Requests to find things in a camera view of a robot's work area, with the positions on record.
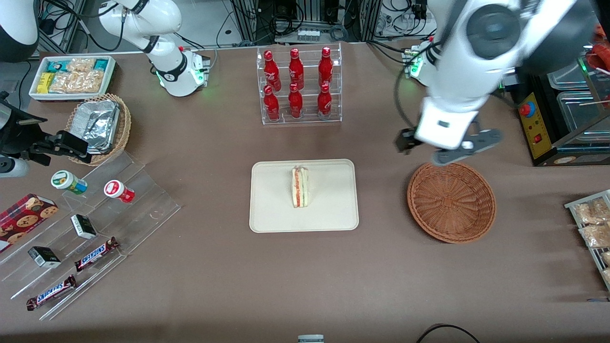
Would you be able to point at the red cola bottle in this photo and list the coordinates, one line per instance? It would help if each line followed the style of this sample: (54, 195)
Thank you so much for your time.
(271, 71)
(324, 102)
(296, 70)
(271, 105)
(295, 104)
(325, 69)

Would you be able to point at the tray of packaged snacks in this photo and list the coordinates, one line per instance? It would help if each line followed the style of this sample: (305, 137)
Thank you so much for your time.
(572, 205)

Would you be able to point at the clear cracker bag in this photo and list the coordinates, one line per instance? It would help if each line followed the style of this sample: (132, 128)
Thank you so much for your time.
(76, 82)
(81, 65)

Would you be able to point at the small grey device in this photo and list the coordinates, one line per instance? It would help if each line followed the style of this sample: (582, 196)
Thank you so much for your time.
(310, 338)

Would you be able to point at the teal snack packet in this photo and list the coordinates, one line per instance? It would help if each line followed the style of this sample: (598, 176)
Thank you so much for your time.
(101, 64)
(55, 66)

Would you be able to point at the clear acrylic step display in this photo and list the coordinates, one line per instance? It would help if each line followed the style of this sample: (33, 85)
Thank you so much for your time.
(138, 209)

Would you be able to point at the red lid cup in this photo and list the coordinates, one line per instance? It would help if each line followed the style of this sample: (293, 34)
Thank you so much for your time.
(118, 190)

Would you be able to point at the clear acrylic bottle rack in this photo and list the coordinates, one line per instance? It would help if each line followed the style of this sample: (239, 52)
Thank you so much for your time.
(310, 116)

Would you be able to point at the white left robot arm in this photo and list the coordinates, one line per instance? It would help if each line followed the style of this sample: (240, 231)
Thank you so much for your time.
(457, 62)

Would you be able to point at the red plaid cookie box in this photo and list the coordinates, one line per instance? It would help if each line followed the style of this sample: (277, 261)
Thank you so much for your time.
(24, 219)

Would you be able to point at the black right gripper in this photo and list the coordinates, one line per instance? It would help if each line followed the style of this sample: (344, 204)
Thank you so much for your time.
(25, 137)

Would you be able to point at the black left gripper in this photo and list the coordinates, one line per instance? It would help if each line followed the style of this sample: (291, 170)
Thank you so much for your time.
(405, 139)

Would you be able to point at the triangular sandwich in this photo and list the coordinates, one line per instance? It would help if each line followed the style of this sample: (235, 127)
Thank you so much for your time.
(300, 186)

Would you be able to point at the brown wicker basket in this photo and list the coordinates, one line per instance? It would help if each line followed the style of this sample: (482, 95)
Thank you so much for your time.
(450, 205)

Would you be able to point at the light wicker basket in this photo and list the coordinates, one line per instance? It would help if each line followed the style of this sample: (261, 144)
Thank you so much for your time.
(124, 131)

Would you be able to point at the clear bagged pastry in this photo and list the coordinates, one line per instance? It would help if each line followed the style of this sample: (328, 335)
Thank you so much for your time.
(606, 258)
(595, 235)
(591, 212)
(606, 276)

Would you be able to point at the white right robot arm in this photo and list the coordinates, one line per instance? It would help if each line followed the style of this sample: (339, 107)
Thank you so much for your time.
(167, 66)

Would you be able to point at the small black carton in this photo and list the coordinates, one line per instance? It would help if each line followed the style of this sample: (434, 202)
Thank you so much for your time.
(44, 257)
(84, 226)

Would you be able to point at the black food warmer cabinet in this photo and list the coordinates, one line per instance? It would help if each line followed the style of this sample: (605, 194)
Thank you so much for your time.
(543, 128)

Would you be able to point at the beige plastic tray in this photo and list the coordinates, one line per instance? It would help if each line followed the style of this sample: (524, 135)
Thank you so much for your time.
(329, 209)

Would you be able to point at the snickers chocolate bar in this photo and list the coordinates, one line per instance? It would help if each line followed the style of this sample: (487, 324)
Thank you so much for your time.
(95, 255)
(50, 293)

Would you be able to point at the white plastic bin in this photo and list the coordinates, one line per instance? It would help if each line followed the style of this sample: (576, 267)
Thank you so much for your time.
(112, 76)

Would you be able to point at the yellow snack packet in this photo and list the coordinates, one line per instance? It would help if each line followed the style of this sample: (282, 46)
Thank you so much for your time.
(45, 82)

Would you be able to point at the green lid cup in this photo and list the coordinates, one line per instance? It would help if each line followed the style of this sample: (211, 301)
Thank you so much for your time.
(66, 181)

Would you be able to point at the silver foil container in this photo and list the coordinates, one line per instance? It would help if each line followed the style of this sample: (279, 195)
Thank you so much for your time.
(97, 126)

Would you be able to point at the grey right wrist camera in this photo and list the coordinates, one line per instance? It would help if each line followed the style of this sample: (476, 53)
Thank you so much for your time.
(13, 167)

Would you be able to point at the grey power strip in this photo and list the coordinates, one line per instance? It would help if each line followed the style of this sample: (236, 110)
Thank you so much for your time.
(308, 34)

